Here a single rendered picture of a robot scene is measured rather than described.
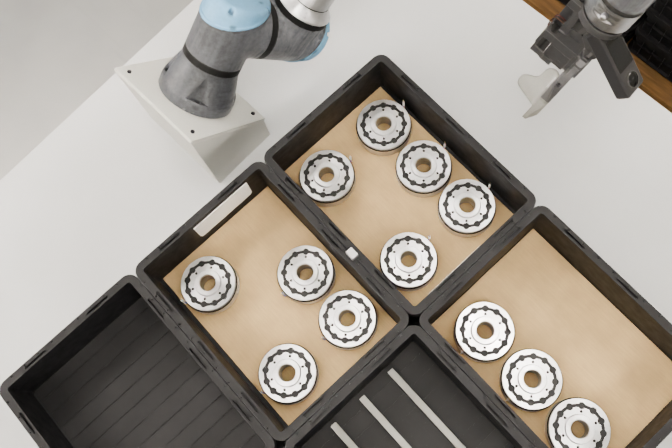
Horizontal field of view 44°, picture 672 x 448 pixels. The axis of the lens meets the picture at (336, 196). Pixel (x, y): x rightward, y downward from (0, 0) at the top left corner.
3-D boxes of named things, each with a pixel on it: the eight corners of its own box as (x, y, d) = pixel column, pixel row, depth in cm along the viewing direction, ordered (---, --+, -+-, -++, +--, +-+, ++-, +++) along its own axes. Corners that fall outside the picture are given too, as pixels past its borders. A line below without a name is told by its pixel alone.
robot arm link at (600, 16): (656, -2, 116) (629, 31, 112) (637, 17, 120) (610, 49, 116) (614, -37, 116) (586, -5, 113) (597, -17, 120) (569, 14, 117)
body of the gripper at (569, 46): (551, 24, 131) (591, -24, 120) (593, 59, 130) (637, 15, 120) (526, 52, 128) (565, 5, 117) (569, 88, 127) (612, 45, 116)
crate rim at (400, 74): (538, 204, 145) (540, 200, 143) (414, 321, 141) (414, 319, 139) (381, 56, 156) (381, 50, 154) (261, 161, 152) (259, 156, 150)
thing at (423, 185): (462, 166, 154) (462, 165, 153) (423, 203, 152) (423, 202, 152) (423, 130, 156) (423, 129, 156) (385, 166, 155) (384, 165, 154)
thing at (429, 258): (448, 259, 149) (448, 258, 148) (410, 299, 147) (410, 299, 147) (407, 221, 151) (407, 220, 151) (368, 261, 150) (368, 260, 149)
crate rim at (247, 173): (135, 272, 148) (130, 269, 146) (261, 161, 152) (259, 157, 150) (282, 446, 137) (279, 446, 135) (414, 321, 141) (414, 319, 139)
